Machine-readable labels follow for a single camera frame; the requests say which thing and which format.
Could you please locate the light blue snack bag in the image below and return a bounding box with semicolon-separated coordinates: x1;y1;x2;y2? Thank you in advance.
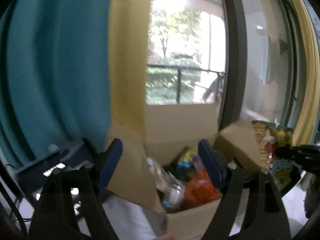
177;147;197;175

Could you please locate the yellow curtain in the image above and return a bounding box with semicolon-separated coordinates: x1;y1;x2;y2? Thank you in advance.
108;0;151;139

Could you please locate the teal curtain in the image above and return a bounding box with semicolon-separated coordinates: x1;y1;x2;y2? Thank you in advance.
1;0;111;167

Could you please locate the orange snack bag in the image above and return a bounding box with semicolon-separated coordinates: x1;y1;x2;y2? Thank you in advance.
183;169;222;209

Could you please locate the colourful noodle snack bag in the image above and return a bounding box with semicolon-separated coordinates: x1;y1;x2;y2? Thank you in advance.
251;120;294;194

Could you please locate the black tablet clock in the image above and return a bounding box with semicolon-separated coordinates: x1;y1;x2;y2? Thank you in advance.
15;138;98;207

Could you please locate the brown cardboard box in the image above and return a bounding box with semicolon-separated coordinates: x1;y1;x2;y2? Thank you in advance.
106;102;263;240

